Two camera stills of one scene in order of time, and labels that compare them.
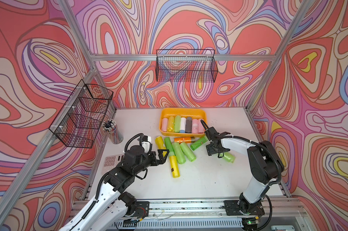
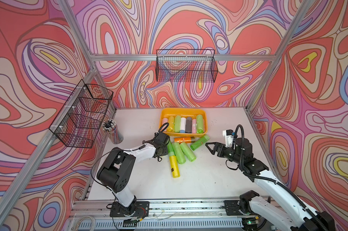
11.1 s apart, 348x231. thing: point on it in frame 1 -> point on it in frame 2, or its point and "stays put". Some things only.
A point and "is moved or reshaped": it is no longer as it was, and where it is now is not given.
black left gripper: (161, 159) -> (166, 150)
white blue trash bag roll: (183, 125) stays put
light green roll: (177, 123) stays put
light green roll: (228, 156) is moved or reshaped
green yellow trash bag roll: (173, 160) stays put
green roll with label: (199, 142) stays put
